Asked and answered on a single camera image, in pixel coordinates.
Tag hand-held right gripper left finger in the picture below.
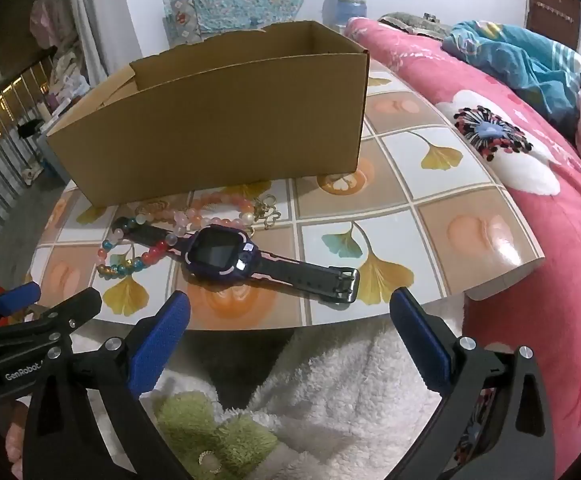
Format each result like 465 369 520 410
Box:
23 290 194 480

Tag pink floral blanket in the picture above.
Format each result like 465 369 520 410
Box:
345 16 581 480

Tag hanging pink clothes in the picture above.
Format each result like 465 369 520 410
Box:
30 0 78 56

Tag brown cardboard box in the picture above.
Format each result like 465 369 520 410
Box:
45 21 370 207

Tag grey patterned cloth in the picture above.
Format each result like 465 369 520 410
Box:
377 11 451 38

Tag pink bead bracelet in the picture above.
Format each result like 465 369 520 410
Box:
173 192 258 238

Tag white fluffy garment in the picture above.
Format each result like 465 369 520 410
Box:
70 317 471 480

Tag purple smartwatch with black strap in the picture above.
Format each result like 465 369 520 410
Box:
115 217 360 305

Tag green fluffy patch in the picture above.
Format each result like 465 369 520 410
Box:
155 392 278 478

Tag blue water bottle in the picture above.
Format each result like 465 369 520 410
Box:
323 0 370 31

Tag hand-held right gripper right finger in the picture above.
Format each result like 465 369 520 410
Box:
385 286 557 480

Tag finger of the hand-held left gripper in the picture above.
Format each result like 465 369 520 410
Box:
0 281 42 322
0 287 104 357

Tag person's left hand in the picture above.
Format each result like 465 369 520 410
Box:
4 400 30 463

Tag multicolour bead bracelet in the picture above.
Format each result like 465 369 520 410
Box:
96 214 181 278

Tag metal railing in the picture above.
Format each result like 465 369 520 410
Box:
0 60 71 261

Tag blue patterned quilt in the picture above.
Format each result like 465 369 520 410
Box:
443 20 581 131

